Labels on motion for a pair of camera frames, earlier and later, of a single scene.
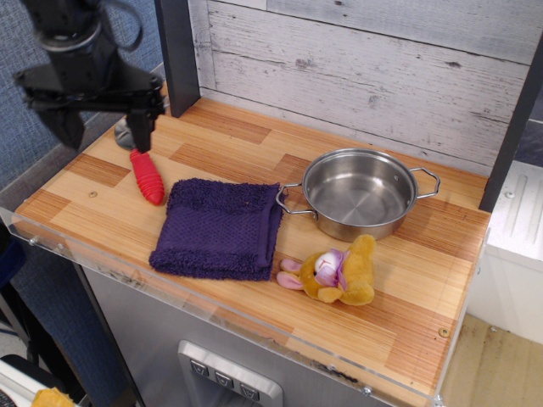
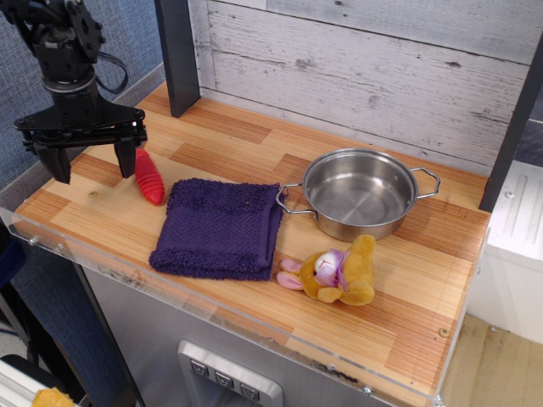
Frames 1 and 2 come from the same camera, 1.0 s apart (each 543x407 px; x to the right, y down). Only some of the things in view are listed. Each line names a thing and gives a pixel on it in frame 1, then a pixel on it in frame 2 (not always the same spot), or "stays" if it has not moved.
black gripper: x=92 y=76 → x=80 y=119
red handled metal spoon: x=148 y=177 stays
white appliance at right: x=507 y=290 stays
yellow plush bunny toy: x=333 y=275 stays
